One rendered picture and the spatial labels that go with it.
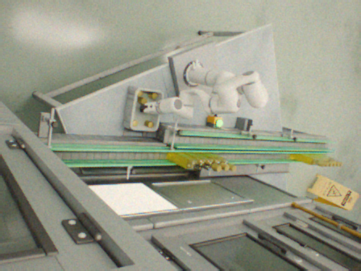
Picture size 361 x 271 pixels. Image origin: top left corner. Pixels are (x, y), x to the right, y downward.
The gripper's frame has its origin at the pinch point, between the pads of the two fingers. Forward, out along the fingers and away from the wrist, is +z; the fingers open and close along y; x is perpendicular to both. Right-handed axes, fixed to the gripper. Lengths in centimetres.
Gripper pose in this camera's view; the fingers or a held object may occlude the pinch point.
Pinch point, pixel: (146, 109)
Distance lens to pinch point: 181.5
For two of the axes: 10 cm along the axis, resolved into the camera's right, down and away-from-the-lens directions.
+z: -6.3, 0.2, 7.8
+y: 7.8, 0.8, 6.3
